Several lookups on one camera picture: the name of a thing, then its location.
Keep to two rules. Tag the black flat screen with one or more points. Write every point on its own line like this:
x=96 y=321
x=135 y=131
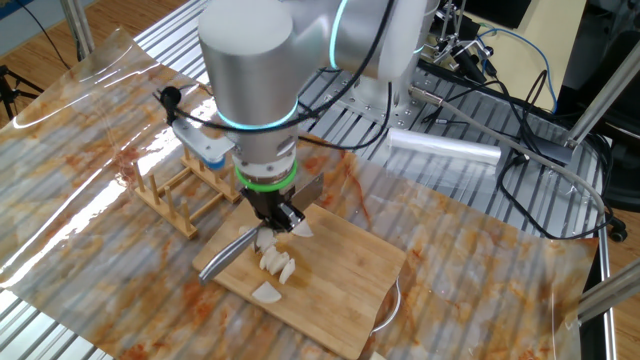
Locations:
x=500 y=12

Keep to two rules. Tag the cream cabinet panel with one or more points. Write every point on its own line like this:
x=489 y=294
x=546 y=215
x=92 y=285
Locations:
x=515 y=80

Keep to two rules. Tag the wooden cutting board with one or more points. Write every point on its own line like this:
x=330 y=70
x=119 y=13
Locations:
x=340 y=290

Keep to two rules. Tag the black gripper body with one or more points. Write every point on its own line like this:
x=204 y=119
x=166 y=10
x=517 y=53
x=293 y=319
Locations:
x=269 y=205

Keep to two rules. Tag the metal clamp stand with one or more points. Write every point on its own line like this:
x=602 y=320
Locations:
x=460 y=55

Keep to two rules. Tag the steel cleaver knife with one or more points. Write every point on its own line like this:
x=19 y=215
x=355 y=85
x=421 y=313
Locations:
x=227 y=257

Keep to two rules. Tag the black tripod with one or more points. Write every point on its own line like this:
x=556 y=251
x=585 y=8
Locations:
x=10 y=95

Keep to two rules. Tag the marble pattern table mat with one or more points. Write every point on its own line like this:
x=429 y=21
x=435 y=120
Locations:
x=100 y=300

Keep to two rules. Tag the aluminium table edge rail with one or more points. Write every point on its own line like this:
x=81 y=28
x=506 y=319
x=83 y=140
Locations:
x=607 y=300

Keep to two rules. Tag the clear plastic film roll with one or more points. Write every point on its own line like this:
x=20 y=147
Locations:
x=445 y=147

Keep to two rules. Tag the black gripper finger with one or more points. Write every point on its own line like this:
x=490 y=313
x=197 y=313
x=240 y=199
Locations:
x=260 y=221
x=292 y=215

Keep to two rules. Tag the wooden peg knife rack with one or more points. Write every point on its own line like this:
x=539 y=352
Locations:
x=187 y=230

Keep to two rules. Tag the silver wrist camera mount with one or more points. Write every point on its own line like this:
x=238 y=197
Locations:
x=202 y=142

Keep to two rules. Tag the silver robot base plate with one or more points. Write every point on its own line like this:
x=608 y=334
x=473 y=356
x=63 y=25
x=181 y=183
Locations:
x=370 y=107

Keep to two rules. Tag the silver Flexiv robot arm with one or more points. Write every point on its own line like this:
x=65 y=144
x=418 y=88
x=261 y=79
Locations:
x=245 y=75

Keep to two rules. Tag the aluminium frame post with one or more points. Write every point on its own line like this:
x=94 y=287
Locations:
x=610 y=295
x=80 y=25
x=605 y=95

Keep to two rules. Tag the thin white radish slice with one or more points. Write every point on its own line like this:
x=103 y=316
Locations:
x=264 y=261
x=266 y=293
x=265 y=239
x=302 y=231
x=278 y=263
x=287 y=272

